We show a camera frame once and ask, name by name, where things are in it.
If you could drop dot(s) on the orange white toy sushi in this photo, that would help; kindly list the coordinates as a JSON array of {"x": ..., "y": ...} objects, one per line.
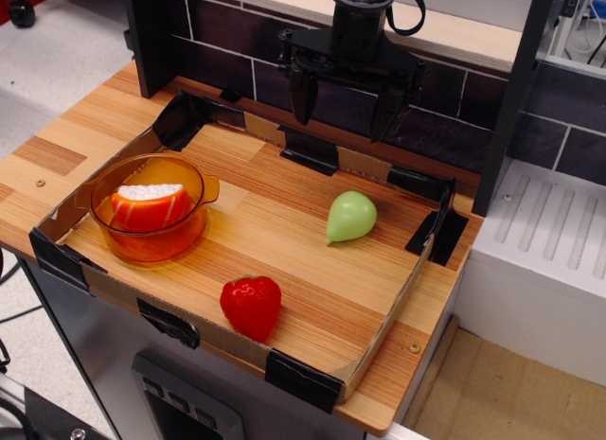
[{"x": 147, "y": 208}]

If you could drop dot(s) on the black chair caster wheel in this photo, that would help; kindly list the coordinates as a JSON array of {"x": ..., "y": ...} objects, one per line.
[{"x": 22, "y": 13}]

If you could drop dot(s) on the taped cardboard fence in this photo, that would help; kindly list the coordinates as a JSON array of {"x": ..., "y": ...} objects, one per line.
[{"x": 356, "y": 316}]

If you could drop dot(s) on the green toy pear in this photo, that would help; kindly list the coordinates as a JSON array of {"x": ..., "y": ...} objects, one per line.
[{"x": 352, "y": 215}]

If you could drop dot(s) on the light wooden shelf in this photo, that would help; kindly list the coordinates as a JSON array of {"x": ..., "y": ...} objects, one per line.
[{"x": 482, "y": 34}]

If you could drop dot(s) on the white toy sink drainboard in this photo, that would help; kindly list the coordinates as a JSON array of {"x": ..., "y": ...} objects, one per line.
[{"x": 535, "y": 279}]

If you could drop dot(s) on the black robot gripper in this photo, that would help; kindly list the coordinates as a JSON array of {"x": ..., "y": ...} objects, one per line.
[{"x": 354, "y": 51}]

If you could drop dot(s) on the dark grey post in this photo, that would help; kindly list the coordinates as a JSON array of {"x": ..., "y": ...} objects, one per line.
[
  {"x": 151, "y": 44},
  {"x": 520, "y": 73}
]

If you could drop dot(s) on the orange transparent plastic pot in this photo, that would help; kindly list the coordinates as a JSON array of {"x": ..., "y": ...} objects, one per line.
[{"x": 150, "y": 169}]

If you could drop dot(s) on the toy oven control panel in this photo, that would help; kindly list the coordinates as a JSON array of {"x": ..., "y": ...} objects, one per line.
[{"x": 181, "y": 410}]

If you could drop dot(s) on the dark grey left post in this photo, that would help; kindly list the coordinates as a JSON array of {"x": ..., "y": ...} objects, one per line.
[{"x": 151, "y": 44}]

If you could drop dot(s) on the dark grey right post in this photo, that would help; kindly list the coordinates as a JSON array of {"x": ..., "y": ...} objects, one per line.
[{"x": 520, "y": 73}]

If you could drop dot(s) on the red toy strawberry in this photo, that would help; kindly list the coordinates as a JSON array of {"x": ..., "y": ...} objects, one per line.
[{"x": 251, "y": 304}]

